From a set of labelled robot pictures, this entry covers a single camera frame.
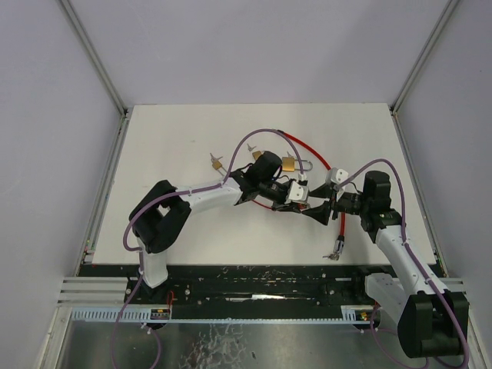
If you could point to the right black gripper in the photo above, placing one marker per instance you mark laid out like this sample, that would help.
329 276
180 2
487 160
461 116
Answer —
334 202

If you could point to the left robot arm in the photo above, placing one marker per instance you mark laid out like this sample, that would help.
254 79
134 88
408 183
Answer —
160 216

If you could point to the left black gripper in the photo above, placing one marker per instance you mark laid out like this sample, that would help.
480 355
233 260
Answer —
287 200

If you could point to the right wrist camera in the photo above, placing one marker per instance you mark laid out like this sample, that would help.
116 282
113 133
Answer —
336 176

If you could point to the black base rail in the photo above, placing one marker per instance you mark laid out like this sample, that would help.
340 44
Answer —
217 292

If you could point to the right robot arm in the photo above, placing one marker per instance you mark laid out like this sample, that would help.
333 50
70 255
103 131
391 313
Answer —
431 319

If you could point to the red cable lock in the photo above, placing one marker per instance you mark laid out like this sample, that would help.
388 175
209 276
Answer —
339 243

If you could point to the aluminium frame post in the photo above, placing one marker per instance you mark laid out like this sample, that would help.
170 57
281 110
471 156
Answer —
433 38
74 20

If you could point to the right aluminium frame post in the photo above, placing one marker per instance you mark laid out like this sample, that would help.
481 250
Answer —
433 38

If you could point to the large brass padlock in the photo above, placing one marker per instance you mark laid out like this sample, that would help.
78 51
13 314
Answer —
291 164

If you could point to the left aluminium frame post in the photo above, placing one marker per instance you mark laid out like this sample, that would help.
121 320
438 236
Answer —
74 20

